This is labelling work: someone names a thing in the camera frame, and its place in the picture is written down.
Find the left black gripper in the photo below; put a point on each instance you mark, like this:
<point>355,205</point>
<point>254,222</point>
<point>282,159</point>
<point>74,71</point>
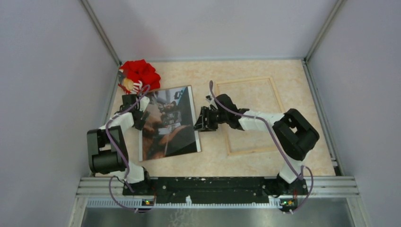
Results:
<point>140,123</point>

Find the aluminium front rail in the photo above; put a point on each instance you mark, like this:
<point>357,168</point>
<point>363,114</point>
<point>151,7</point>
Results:
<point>107,192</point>

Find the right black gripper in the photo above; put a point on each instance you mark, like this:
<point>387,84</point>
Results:
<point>203,125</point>

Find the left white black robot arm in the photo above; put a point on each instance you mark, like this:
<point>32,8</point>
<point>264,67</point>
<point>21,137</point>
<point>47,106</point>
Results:
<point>106,146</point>

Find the wooden picture frame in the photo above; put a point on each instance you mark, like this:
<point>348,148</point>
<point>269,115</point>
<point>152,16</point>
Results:
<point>261,97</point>

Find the large glossy photo print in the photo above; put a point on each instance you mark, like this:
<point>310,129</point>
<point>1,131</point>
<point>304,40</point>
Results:
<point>169,129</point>

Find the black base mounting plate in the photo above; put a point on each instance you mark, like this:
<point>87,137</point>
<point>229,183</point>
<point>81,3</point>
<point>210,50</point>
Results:
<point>220,190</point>

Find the red cloth toy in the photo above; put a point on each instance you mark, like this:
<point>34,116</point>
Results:
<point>134,75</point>

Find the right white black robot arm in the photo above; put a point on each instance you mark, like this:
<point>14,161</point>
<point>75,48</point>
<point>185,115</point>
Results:
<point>290,131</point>

